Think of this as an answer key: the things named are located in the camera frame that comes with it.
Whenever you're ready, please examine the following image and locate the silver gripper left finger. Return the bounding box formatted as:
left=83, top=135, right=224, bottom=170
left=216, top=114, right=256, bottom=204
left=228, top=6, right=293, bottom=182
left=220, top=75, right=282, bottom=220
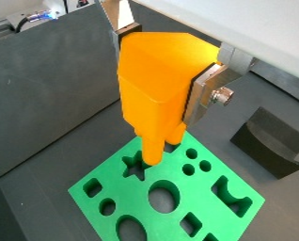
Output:
left=99, top=0, right=142, bottom=57

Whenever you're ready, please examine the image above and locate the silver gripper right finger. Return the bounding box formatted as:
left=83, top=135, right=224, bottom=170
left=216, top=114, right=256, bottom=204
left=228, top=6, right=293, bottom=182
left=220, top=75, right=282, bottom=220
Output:
left=182, top=42, right=257, bottom=126

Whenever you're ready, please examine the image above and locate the orange three prong block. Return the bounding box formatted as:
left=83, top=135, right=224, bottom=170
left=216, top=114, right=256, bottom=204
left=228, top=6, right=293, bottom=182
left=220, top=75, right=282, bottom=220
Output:
left=118, top=32, right=220, bottom=166

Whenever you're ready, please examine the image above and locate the black curved block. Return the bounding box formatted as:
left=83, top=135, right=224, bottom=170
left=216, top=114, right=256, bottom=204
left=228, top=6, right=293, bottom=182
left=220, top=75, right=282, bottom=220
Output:
left=232, top=107, right=299, bottom=179

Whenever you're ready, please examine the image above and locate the silver device with blue light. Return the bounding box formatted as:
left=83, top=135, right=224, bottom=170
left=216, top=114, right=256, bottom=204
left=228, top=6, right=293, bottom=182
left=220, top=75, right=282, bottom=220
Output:
left=7, top=4, right=66, bottom=33

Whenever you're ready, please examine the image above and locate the grey side panel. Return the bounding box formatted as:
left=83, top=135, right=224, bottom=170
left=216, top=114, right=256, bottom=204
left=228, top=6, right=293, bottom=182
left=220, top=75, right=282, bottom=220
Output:
left=0, top=4, right=118, bottom=176

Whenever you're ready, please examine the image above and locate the green shape sorter board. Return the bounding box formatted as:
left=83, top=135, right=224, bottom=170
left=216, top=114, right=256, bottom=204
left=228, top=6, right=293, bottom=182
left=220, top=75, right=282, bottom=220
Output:
left=69, top=135, right=266, bottom=241

